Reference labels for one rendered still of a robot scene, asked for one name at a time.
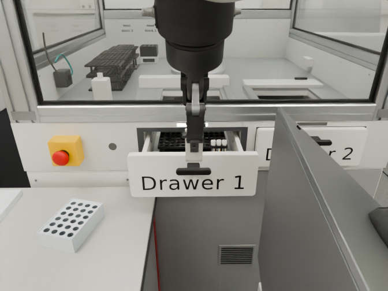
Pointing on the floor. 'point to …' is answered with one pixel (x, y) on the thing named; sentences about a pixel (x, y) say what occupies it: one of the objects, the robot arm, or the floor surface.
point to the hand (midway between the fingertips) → (194, 145)
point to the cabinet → (200, 229)
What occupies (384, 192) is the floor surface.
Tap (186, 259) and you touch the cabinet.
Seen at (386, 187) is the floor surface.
